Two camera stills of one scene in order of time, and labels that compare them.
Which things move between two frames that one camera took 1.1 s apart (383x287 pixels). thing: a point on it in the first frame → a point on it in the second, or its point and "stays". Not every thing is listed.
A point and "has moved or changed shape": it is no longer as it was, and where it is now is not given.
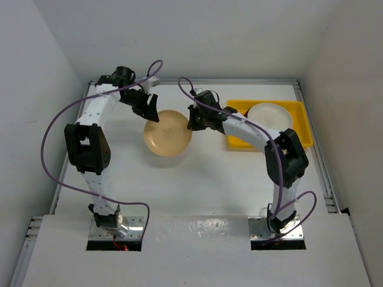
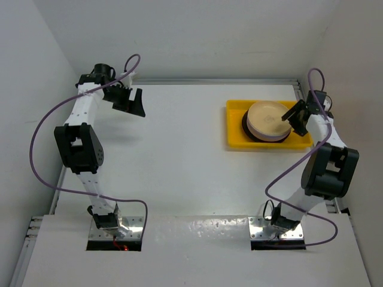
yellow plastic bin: (298, 123) stays
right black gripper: (194, 124) → (298, 128)
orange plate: (170, 136) has moved or changed shape
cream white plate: (271, 115) has moved or changed shape
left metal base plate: (135, 232) stays
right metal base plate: (259, 230) stays
